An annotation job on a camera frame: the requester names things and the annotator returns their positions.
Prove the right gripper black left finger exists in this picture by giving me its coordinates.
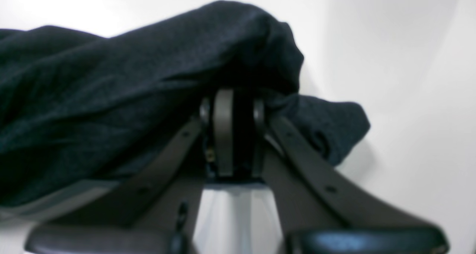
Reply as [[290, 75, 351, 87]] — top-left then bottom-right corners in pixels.
[[25, 89, 234, 254]]

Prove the black long-sleeve shirt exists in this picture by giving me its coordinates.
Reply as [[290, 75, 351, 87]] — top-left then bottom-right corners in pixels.
[[0, 0, 370, 207]]

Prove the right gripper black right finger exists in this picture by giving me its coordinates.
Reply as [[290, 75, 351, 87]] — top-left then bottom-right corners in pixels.
[[253, 99, 449, 254]]

